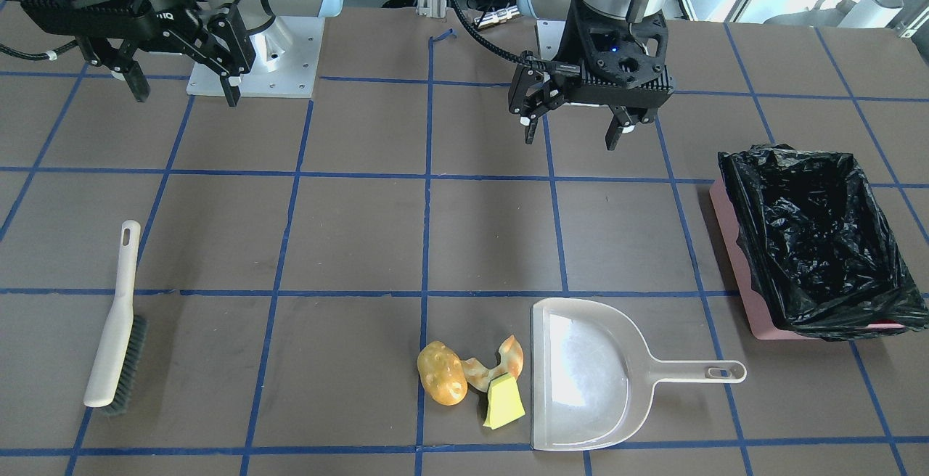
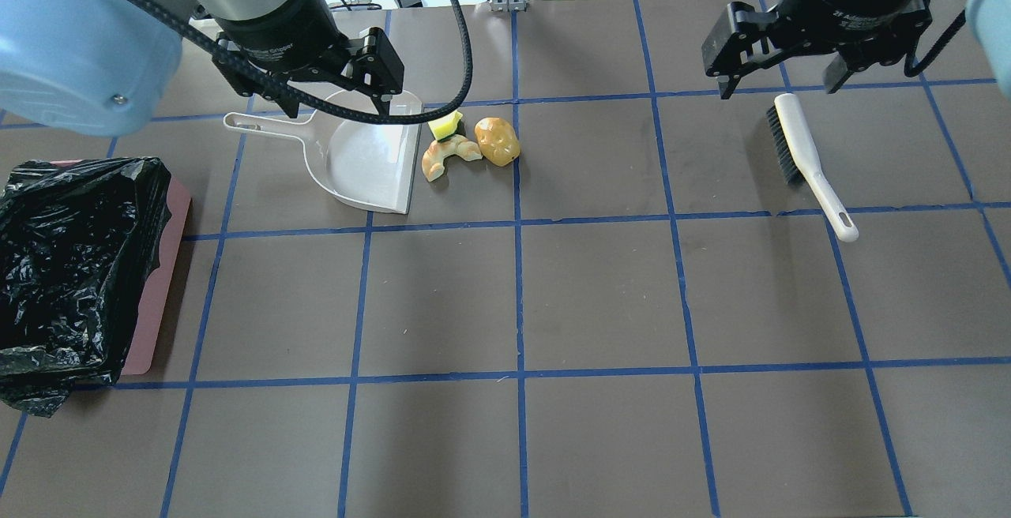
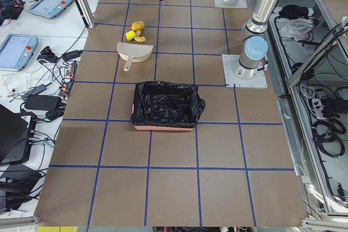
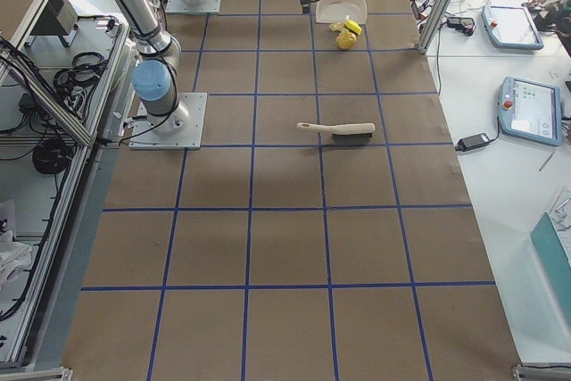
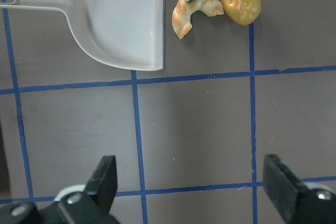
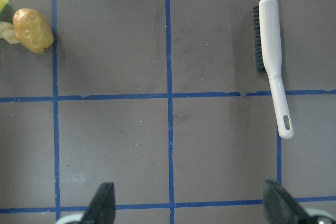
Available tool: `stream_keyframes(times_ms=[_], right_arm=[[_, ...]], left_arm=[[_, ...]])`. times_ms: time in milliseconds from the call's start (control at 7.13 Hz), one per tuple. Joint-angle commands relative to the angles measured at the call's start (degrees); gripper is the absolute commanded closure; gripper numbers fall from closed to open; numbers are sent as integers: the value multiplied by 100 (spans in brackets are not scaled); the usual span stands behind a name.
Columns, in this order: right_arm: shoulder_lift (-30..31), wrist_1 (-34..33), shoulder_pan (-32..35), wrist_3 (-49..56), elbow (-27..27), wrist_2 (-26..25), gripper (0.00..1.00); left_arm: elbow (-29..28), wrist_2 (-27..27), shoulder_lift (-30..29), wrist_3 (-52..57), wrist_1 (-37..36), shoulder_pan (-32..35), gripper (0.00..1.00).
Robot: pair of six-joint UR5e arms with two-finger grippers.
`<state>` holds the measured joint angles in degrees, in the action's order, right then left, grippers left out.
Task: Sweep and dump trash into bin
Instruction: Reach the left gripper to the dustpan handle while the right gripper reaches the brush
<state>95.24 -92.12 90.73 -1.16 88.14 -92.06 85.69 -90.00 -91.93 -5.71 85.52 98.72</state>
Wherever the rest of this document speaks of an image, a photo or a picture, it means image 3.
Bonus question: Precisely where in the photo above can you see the black laptop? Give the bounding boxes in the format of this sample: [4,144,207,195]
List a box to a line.
[1,105,36,165]

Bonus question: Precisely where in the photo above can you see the yellow sponge piece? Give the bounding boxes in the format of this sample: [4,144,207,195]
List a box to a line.
[125,30,137,41]

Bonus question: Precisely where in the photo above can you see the black cloth bundle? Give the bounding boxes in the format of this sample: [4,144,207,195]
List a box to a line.
[278,5,309,20]

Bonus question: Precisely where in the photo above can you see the coiled black cables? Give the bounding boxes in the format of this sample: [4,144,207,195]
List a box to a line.
[311,119,347,159]

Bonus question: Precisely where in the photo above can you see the pink bin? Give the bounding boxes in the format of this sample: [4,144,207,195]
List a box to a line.
[130,102,200,131]

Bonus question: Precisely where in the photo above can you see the white crumpled cloth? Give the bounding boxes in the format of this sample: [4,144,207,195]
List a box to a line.
[279,18,313,41]

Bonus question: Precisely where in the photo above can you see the croissant bread piece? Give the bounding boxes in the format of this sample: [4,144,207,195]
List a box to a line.
[134,30,146,43]

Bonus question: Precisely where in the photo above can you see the white power strip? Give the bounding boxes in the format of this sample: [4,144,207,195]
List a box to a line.
[311,98,324,111]

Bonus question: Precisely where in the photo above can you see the blue teach pendant far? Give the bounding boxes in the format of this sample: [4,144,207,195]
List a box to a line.
[28,0,74,18]

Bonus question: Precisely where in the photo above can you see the beige plastic dustpan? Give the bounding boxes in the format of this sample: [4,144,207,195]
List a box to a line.
[117,41,154,72]

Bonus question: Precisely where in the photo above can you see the black power adapter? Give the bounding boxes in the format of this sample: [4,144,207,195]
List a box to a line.
[24,95,62,110]

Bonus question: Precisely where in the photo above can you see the black trash bag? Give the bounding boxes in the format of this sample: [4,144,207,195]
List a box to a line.
[133,80,206,119]

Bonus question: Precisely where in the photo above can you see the blue teach pendant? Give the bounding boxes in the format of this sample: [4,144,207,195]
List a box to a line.
[28,0,74,18]
[1,34,39,71]

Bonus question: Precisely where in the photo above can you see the yellow potato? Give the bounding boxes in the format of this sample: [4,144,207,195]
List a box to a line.
[131,21,145,32]

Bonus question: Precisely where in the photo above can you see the blue teach pendant near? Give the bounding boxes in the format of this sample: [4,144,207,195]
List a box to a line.
[1,34,39,71]

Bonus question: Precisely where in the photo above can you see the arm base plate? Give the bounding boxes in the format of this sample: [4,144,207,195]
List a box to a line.
[222,54,268,89]
[214,0,247,9]

